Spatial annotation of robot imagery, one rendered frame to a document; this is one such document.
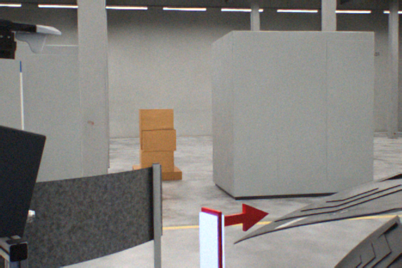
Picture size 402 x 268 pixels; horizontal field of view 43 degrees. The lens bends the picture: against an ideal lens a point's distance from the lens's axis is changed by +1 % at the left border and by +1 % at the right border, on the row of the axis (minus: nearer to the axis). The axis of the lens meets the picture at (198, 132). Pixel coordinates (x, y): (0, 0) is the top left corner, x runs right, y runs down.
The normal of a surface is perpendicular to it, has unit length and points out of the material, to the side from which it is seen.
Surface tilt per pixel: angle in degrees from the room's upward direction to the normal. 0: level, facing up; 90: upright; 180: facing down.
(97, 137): 90
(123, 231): 90
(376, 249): 51
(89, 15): 90
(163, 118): 90
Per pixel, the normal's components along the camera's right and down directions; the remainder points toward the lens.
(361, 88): 0.17, 0.05
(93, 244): 0.72, 0.03
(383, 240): -0.80, -0.59
